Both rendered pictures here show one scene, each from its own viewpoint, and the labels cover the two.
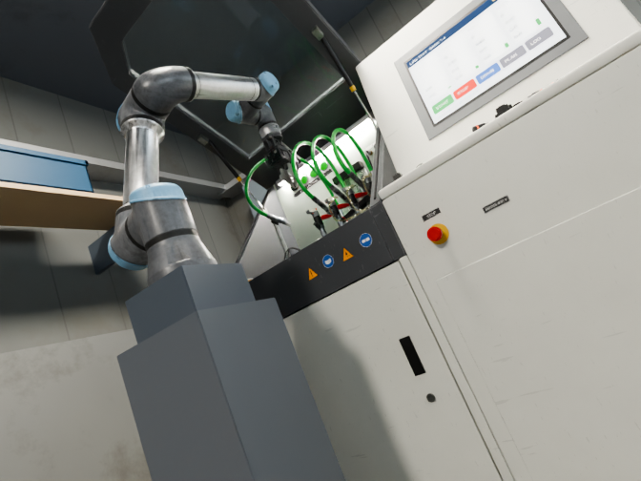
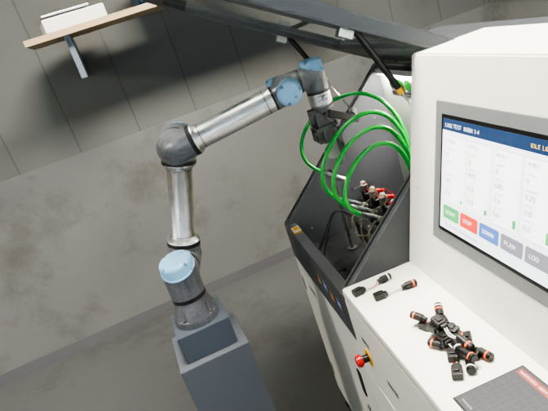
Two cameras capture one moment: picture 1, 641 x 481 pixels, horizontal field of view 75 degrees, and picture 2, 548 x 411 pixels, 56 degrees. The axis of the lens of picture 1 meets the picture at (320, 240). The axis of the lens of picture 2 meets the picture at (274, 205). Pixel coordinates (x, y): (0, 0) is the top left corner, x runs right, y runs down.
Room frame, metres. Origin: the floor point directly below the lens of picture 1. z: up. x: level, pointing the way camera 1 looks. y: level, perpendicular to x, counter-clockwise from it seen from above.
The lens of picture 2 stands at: (0.20, -1.16, 1.76)
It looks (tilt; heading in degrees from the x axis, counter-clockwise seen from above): 20 degrees down; 52
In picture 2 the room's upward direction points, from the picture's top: 18 degrees counter-clockwise
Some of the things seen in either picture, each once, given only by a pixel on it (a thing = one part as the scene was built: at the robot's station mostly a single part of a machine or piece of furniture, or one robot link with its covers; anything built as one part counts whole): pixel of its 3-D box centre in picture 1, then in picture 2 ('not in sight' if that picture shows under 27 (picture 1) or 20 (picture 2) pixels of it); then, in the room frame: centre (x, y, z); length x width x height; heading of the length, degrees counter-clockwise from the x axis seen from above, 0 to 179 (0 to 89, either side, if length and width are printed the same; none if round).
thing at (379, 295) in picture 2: not in sight; (395, 289); (1.13, -0.36, 0.99); 0.12 x 0.02 x 0.02; 145
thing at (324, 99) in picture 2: (271, 133); (320, 99); (1.44, 0.01, 1.45); 0.08 x 0.08 x 0.05
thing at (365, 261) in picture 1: (302, 280); (320, 270); (1.29, 0.10, 0.87); 0.62 x 0.04 x 0.16; 60
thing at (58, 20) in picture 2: not in sight; (72, 19); (1.51, 1.67, 2.03); 0.36 x 0.34 x 0.09; 154
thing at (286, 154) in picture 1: (277, 151); (324, 123); (1.43, 0.02, 1.37); 0.09 x 0.08 x 0.12; 150
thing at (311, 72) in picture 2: (262, 116); (312, 76); (1.43, 0.02, 1.53); 0.09 x 0.08 x 0.11; 140
